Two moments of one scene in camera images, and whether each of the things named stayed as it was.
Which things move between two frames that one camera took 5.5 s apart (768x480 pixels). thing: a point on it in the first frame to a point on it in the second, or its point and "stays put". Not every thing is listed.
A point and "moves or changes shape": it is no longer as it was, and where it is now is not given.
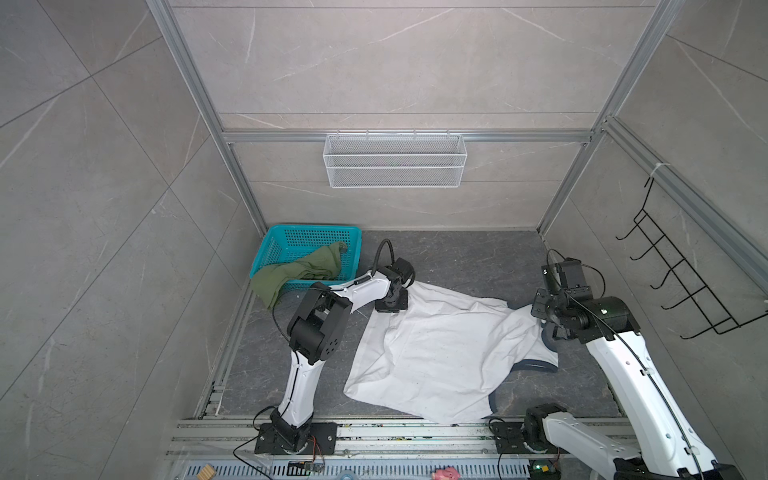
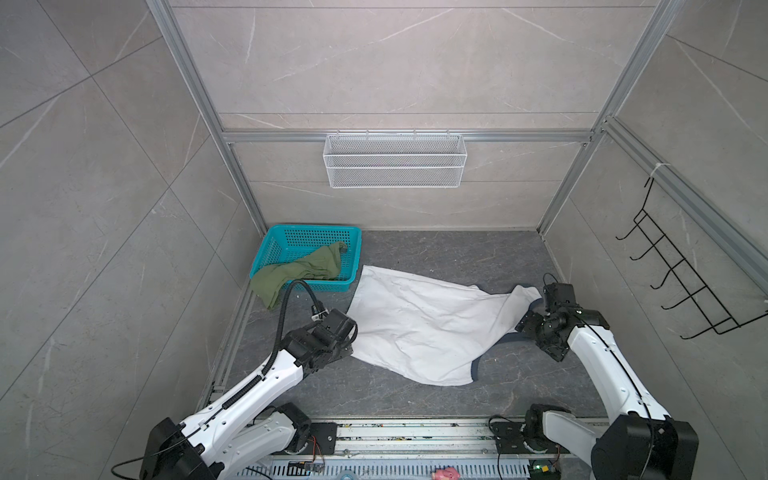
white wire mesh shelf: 395,161 stays put
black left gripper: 386,307 to 349,349
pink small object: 449,473 stays put
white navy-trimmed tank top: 445,353 moves or changes shape
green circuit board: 545,469 stays put
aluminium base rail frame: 366,449 stays put
